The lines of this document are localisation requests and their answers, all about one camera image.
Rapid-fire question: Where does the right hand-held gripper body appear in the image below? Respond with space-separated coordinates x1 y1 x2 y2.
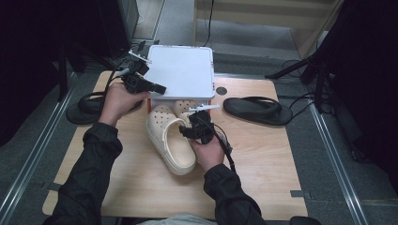
187 103 221 145

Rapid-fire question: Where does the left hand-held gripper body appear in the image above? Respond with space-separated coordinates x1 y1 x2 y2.
120 50 155 95

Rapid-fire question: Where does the cream clog shoe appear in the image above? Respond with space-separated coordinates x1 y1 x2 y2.
173 99 201 128
145 104 197 176

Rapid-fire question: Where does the white shoe rack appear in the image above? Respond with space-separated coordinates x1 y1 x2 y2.
143 44 216 115

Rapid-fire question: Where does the black flip-flop sandal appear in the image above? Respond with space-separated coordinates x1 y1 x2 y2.
65 91 145 126
222 96 294 127

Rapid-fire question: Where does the person's right hand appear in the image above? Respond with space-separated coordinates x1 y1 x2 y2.
189 135 226 173

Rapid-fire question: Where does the person's left hand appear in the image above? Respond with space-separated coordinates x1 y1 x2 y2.
98 82 152 128

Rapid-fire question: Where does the person's grey shirt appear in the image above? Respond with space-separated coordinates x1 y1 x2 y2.
137 213 220 225

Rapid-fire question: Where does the black metal stand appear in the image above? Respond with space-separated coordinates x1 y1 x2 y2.
264 50 332 113

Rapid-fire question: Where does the grey tape strip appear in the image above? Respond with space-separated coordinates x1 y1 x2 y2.
41 182 64 192
290 189 313 200

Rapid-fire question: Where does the black curtain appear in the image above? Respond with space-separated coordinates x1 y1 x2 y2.
0 0 104 148
315 0 398 188

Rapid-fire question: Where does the black rounded object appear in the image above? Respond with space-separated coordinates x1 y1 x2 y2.
289 216 323 225

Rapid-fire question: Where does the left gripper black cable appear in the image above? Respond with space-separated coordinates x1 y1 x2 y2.
101 59 130 107

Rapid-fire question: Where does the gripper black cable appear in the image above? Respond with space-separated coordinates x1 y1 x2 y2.
101 59 130 107
212 123 237 173

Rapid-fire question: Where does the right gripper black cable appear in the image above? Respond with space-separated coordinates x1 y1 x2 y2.
212 123 237 173

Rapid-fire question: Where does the hanging black cable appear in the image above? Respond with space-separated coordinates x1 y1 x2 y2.
202 0 216 48

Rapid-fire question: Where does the black floor cable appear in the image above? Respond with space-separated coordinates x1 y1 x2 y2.
289 91 317 111

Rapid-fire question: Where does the metal floor rail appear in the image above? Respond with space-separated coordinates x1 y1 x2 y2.
0 71 79 225
308 93 370 225

